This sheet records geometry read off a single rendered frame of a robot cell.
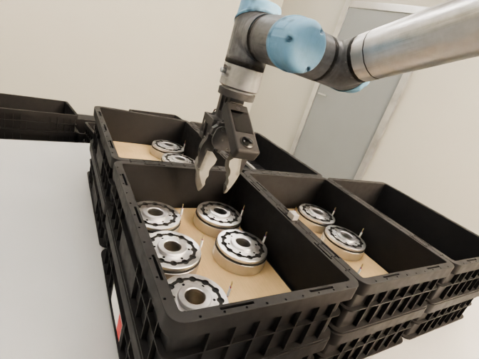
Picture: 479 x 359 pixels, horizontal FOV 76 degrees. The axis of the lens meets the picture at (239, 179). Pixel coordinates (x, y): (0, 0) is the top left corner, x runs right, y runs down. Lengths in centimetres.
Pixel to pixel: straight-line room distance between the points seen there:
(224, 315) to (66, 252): 49
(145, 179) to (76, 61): 316
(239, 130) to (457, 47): 32
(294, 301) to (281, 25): 37
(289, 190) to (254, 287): 37
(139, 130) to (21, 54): 273
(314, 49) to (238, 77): 15
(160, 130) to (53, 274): 56
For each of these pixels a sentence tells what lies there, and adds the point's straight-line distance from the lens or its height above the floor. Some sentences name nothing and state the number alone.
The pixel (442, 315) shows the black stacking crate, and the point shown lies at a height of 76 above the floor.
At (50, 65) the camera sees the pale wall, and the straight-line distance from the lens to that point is 375.
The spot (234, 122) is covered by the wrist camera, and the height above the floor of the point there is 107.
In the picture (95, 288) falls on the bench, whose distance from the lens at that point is 69.
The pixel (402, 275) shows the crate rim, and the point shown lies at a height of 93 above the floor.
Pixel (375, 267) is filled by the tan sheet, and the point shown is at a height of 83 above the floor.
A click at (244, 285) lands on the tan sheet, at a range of 56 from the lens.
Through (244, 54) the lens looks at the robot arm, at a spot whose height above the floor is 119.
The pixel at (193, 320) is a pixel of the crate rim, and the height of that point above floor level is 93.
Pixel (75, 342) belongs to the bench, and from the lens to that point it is 62.
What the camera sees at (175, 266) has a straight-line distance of 51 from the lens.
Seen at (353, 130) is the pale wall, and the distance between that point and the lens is 386.
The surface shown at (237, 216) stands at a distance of 70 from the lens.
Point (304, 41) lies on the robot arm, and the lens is 47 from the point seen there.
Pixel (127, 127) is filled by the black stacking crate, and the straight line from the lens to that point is 105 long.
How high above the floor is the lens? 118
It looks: 21 degrees down
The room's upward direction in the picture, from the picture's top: 18 degrees clockwise
